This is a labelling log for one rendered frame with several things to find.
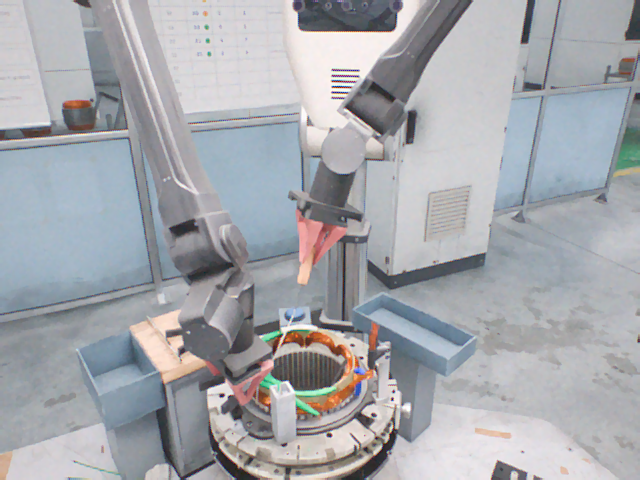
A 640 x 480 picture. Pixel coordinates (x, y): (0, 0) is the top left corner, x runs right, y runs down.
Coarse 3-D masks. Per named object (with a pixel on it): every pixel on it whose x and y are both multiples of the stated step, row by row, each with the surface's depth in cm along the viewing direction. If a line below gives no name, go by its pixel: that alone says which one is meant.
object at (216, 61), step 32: (160, 0) 249; (192, 0) 255; (224, 0) 261; (256, 0) 268; (160, 32) 254; (192, 32) 261; (224, 32) 267; (256, 32) 274; (192, 64) 267; (224, 64) 274; (256, 64) 281; (288, 64) 289; (192, 96) 273; (224, 96) 280; (256, 96) 288; (288, 96) 296
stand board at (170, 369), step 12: (144, 324) 108; (156, 324) 108; (168, 324) 108; (144, 336) 104; (156, 336) 104; (180, 336) 104; (156, 348) 100; (156, 360) 97; (168, 360) 97; (192, 360) 97; (168, 372) 94; (180, 372) 96
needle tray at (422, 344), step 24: (360, 312) 115; (384, 312) 119; (408, 312) 115; (384, 336) 108; (408, 336) 111; (432, 336) 111; (456, 336) 108; (408, 360) 107; (432, 360) 100; (456, 360) 100; (408, 384) 110; (432, 384) 114; (432, 408) 118; (408, 432) 114
